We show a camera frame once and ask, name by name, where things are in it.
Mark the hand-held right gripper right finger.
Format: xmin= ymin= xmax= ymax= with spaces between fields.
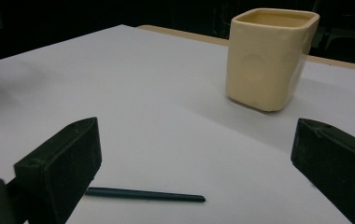
xmin=291 ymin=118 xmax=355 ymax=224

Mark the white table sheet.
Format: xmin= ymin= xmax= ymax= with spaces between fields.
xmin=0 ymin=24 xmax=355 ymax=224

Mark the dark teal pen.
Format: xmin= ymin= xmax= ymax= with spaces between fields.
xmin=85 ymin=186 xmax=206 ymax=203

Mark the cream square ceramic cup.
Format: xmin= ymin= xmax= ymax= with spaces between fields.
xmin=225 ymin=7 xmax=320 ymax=112

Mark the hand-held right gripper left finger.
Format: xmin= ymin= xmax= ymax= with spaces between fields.
xmin=14 ymin=117 xmax=103 ymax=224

